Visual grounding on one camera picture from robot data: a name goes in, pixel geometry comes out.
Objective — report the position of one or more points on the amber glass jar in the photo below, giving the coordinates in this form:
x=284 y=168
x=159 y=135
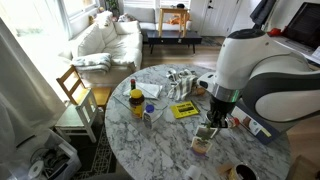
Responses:
x=199 y=91

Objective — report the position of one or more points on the grey blanket on sofa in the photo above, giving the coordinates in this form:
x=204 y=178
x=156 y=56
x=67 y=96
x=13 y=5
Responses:
x=92 y=62

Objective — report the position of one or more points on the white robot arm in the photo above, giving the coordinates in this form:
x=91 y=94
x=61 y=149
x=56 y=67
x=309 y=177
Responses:
x=272 y=81

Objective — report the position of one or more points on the storage bin with clutter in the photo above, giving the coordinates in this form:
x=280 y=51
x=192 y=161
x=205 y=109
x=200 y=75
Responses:
x=45 y=156

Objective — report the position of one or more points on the laptop computer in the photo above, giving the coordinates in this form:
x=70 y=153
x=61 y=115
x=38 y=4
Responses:
x=302 y=33

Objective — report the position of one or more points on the yellow black card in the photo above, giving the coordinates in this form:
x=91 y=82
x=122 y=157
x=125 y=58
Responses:
x=184 y=109

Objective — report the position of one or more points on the navy blue book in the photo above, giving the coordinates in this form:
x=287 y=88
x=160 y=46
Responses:
x=257 y=126

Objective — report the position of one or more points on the wooden block near tape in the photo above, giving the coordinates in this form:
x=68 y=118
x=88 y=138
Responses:
x=224 y=168

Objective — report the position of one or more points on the wooden chair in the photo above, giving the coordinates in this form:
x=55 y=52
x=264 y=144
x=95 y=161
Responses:
x=74 y=88

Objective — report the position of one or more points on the white sofa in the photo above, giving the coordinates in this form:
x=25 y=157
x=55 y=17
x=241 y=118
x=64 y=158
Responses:
x=123 y=41

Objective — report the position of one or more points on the yellow lid supplement jar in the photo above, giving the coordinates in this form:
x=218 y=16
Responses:
x=136 y=102

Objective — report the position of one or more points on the wooden side table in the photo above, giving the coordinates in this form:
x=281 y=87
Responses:
x=179 y=13

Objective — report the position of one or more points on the striped dish towel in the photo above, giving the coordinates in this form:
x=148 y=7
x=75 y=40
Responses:
x=181 y=83

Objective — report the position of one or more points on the blue cap bottle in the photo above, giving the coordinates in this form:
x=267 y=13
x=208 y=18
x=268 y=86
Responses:
x=148 y=116

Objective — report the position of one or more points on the white folded napkin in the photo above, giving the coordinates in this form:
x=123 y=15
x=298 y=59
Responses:
x=150 y=91

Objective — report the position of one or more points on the red cap spice bottle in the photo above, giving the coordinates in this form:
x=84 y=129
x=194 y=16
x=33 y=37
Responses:
x=232 y=122

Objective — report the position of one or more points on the white step stool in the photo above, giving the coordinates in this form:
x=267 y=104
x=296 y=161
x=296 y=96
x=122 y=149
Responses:
x=78 y=119

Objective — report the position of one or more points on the green sauce bottle red cap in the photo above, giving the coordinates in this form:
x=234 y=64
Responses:
x=133 y=84

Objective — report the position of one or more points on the dark coffee table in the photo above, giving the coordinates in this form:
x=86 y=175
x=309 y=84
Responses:
x=172 y=37

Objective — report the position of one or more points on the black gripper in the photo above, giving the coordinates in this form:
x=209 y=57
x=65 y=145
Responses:
x=218 y=112

